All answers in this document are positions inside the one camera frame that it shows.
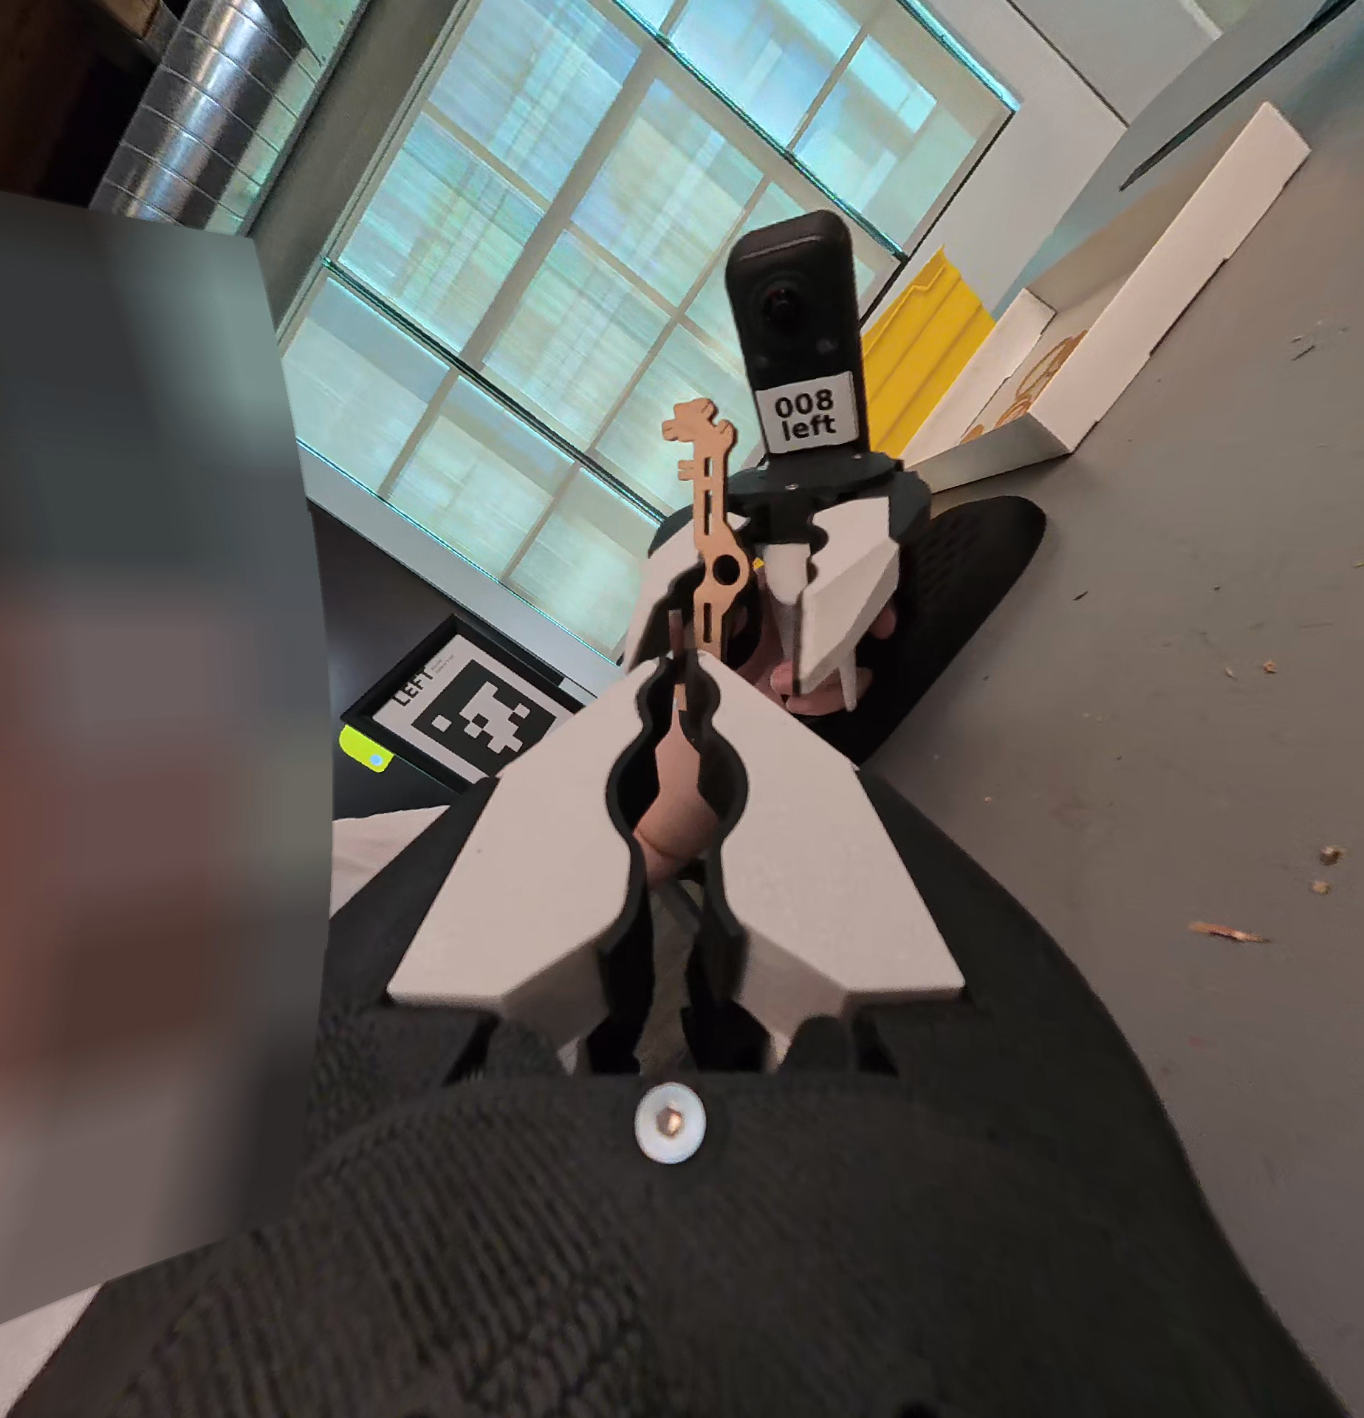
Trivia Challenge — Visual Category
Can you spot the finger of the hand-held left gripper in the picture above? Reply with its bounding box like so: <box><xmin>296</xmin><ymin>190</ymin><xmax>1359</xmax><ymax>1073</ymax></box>
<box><xmin>623</xmin><ymin>517</ymin><xmax>763</xmax><ymax>672</ymax></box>
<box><xmin>796</xmin><ymin>493</ymin><xmax>901</xmax><ymax>712</ymax></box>

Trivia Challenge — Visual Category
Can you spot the large grid window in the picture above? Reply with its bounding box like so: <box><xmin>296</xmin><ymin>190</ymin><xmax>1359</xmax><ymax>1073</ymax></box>
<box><xmin>280</xmin><ymin>0</ymin><xmax>1021</xmax><ymax>667</ymax></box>

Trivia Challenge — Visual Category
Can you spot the metal ventilation duct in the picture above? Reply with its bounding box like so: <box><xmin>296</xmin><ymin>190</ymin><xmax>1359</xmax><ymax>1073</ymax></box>
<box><xmin>89</xmin><ymin>0</ymin><xmax>306</xmax><ymax>236</ymax></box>

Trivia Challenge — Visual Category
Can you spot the black framed marker sign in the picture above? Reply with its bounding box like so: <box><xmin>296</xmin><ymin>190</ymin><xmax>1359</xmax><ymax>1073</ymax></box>
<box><xmin>340</xmin><ymin>614</ymin><xmax>593</xmax><ymax>794</ymax></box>

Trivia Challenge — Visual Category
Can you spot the pile of rubber bands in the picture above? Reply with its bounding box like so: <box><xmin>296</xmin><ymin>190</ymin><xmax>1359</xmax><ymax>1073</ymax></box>
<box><xmin>963</xmin><ymin>329</ymin><xmax>1087</xmax><ymax>445</ymax></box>

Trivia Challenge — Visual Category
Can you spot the long notched wooden model part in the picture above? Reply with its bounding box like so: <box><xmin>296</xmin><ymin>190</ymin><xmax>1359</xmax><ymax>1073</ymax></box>
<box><xmin>663</xmin><ymin>399</ymin><xmax>753</xmax><ymax>659</ymax></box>

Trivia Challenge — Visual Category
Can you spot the yellow plastic bin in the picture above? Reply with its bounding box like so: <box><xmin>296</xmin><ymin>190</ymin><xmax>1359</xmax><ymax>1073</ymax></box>
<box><xmin>859</xmin><ymin>247</ymin><xmax>999</xmax><ymax>460</ymax></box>

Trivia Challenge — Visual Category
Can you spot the black textured oval pad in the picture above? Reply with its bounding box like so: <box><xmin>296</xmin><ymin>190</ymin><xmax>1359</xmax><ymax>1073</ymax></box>
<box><xmin>853</xmin><ymin>495</ymin><xmax>1048</xmax><ymax>767</ymax></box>

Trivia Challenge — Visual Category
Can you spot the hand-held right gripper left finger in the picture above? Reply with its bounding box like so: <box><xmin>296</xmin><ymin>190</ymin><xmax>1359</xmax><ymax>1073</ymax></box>
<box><xmin>389</xmin><ymin>652</ymin><xmax>651</xmax><ymax>1073</ymax></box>

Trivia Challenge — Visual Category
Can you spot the white cardboard tray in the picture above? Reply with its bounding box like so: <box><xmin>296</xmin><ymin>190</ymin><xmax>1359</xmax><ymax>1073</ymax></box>
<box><xmin>903</xmin><ymin>102</ymin><xmax>1313</xmax><ymax>468</ymax></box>

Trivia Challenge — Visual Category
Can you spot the person's left hand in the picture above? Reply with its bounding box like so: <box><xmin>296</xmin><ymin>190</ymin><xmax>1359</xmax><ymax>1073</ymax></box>
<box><xmin>638</xmin><ymin>604</ymin><xmax>899</xmax><ymax>889</ymax></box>

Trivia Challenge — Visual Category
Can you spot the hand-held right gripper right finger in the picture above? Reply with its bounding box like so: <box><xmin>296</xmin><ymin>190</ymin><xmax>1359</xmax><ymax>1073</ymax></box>
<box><xmin>688</xmin><ymin>652</ymin><xmax>968</xmax><ymax>1073</ymax></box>

